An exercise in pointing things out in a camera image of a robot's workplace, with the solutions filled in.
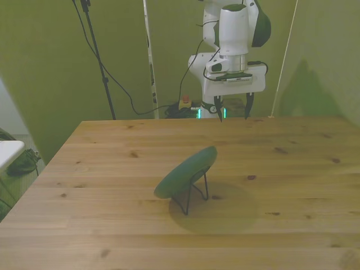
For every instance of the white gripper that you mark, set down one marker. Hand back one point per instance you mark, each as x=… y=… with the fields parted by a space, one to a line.
x=233 y=87

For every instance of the green round plate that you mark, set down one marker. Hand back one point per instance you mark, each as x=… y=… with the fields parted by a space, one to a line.
x=185 y=174

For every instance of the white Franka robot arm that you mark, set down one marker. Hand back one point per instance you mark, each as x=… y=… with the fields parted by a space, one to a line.
x=233 y=31

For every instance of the yellow emergency stop button box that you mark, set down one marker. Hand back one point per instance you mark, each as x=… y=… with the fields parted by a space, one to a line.
x=185 y=102

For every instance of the white partition edge strip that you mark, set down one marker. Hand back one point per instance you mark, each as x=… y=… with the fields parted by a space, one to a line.
x=150 y=64

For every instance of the dark green bag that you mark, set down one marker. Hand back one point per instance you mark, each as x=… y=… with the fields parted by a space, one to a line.
x=22 y=164

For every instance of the white side table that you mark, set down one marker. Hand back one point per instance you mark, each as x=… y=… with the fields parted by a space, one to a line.
x=9 y=150

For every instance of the wrist camera with circuit board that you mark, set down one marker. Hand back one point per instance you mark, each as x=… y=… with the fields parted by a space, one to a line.
x=237 y=79

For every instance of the black camera stand pole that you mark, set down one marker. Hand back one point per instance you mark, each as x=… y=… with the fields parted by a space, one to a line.
x=97 y=53

